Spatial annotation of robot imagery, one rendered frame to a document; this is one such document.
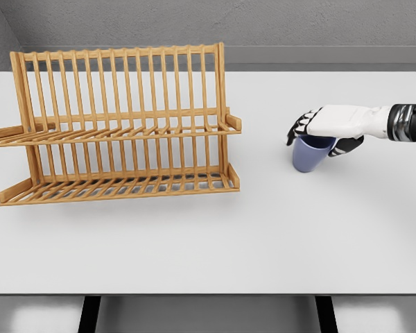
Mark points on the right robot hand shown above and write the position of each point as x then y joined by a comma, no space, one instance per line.
333,121

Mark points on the blue cup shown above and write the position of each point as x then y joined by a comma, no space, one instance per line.
308,156

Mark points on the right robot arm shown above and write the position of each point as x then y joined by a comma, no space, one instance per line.
398,122

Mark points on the wooden two-tier dish rack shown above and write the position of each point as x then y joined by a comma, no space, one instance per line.
121,128

